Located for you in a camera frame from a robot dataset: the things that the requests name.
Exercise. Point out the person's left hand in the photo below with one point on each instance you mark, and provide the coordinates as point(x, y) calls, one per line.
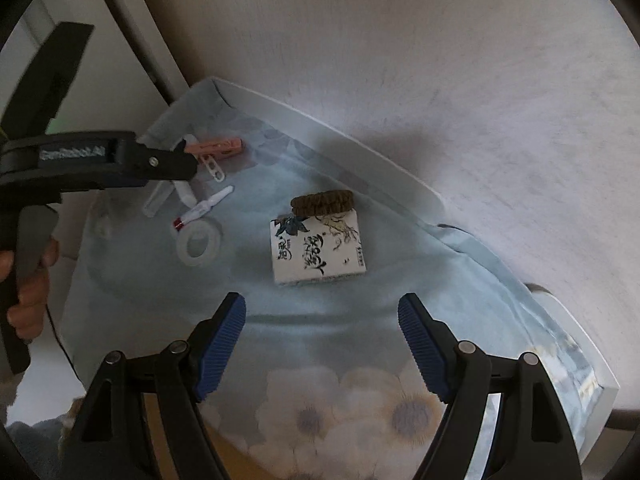
point(35, 305)

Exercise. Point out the white tube with red cap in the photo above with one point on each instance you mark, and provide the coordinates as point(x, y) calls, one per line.
point(202, 207)

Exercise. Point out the white tray table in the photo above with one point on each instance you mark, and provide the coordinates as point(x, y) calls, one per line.
point(350, 145)

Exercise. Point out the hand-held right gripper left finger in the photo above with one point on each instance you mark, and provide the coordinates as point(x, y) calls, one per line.
point(222, 345)

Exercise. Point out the white box with ink print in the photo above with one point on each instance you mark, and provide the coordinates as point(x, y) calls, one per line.
point(320, 252)

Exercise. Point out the dark fleece cloth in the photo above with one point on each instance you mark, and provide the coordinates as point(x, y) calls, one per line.
point(35, 445)

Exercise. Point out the white wardrobe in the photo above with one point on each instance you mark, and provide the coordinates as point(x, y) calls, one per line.
point(27, 35)

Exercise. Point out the white plastic clip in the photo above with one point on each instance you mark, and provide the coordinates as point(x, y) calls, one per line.
point(212, 165)

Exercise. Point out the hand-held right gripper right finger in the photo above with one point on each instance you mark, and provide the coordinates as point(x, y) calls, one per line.
point(422, 345)

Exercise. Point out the pink clothespin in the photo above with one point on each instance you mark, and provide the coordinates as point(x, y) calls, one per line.
point(215, 147)

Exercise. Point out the clear tape roll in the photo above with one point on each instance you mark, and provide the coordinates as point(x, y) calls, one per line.
point(200, 242)

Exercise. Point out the blue floral cloth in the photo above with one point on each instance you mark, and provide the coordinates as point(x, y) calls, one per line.
point(320, 320)

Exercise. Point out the clear plastic tube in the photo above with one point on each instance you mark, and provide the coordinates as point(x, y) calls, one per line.
point(157, 200)

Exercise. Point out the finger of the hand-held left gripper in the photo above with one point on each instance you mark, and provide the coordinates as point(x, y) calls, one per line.
point(165, 165)
point(55, 70)

